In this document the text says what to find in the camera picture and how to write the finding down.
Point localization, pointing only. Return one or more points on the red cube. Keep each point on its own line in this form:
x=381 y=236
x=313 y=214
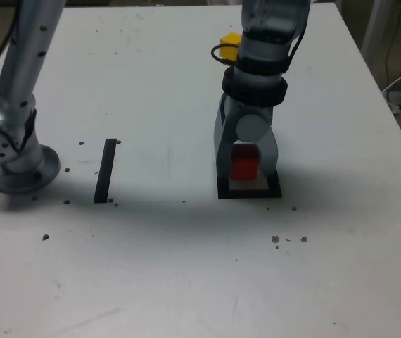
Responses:
x=244 y=165

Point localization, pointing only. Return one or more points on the yellow cube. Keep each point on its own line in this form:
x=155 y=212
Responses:
x=229 y=44

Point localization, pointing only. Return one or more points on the black tape strip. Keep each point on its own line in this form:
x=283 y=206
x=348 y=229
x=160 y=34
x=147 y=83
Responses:
x=105 y=172

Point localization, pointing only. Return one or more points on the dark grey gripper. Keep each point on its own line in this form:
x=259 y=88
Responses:
x=253 y=110

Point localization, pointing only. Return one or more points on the white slanted post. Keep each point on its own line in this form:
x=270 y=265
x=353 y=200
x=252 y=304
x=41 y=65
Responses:
x=374 y=24

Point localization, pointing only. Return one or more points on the black tape square outline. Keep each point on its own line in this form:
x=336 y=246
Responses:
x=249 y=194

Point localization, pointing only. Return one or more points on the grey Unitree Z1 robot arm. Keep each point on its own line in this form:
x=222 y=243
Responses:
x=21 y=70

